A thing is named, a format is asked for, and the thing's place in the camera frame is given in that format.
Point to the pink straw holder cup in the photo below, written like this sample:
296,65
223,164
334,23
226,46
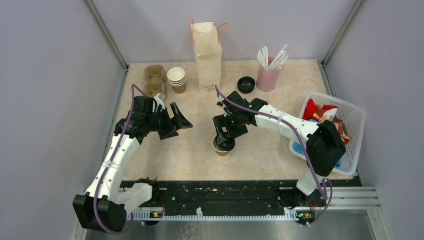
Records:
266,80

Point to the black plastic cup lid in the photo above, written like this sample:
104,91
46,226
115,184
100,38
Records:
225,146

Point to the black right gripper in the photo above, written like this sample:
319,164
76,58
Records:
220,122

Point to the white wrapped straws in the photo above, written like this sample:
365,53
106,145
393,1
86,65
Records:
272,64

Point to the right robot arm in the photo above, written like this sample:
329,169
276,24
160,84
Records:
321,143

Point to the spare black cup lid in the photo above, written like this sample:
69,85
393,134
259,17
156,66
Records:
246,84

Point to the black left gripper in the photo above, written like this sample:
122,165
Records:
179,121

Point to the blue cartoon packet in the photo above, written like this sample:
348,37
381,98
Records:
296,147

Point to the white plastic basket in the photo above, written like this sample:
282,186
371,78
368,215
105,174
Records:
354,119

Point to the cream paper gift bag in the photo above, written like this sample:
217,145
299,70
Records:
208,51

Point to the brown pulp cup carrier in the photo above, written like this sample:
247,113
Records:
155,77

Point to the red snack packet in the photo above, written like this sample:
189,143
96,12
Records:
323,112

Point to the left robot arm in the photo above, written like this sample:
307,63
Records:
103,207

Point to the stack of paper cups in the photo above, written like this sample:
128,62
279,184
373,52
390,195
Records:
177,79

